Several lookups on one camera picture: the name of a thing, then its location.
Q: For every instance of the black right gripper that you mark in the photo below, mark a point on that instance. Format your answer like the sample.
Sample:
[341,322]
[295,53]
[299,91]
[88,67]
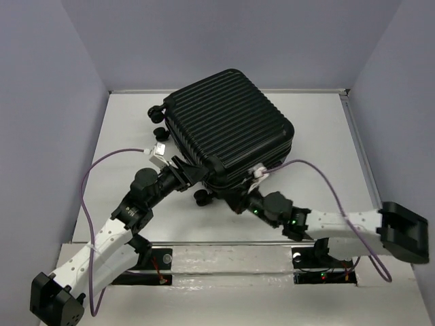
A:
[244,200]

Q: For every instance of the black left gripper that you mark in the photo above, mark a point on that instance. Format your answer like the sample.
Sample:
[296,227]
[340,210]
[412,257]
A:
[190,173]

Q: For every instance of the black ribbed hard suitcase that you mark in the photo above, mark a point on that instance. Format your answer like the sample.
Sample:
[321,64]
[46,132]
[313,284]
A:
[226,124]

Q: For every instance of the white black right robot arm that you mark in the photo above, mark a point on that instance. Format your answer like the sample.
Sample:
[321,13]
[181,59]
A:
[391,230]

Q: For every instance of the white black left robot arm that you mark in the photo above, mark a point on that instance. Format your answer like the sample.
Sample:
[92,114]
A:
[60,298]

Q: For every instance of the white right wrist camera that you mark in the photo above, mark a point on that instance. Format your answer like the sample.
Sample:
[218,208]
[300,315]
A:
[258,174]

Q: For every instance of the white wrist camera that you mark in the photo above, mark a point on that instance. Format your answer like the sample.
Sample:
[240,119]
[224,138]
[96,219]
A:
[156,155]
[258,174]

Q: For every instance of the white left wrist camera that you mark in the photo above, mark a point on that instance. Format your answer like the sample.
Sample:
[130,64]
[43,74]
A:
[156,155]

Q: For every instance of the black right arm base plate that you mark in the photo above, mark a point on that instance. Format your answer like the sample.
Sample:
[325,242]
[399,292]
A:
[312,270]

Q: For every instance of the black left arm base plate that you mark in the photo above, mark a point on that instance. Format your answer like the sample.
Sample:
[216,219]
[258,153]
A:
[151,269]

